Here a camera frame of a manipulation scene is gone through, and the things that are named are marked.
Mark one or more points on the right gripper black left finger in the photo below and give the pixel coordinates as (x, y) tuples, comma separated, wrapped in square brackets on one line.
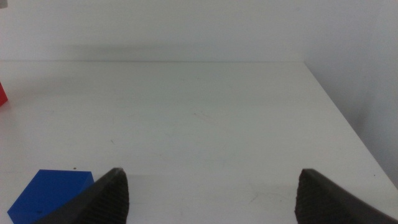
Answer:
[(102, 202)]

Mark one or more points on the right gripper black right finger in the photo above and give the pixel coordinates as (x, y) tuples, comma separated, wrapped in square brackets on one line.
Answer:
[(323, 205)]

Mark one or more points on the red cube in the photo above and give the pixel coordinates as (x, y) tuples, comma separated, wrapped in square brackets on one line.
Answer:
[(2, 95)]

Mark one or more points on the blue cube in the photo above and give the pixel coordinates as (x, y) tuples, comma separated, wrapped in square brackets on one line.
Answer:
[(40, 193)]

